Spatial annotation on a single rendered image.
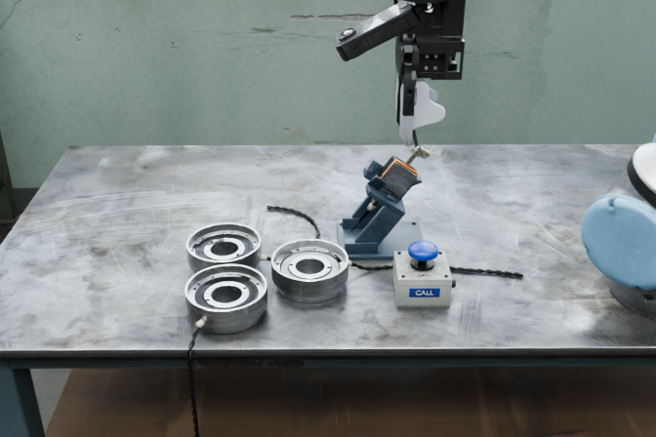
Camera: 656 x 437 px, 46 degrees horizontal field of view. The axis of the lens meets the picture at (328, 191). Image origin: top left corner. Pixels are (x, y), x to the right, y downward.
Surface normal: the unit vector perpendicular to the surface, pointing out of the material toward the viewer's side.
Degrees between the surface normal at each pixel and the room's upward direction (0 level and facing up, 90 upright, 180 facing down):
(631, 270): 97
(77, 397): 0
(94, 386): 0
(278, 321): 0
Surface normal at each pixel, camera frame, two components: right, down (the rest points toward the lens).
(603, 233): -0.71, 0.44
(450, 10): 0.03, 0.47
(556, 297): 0.00, -0.88
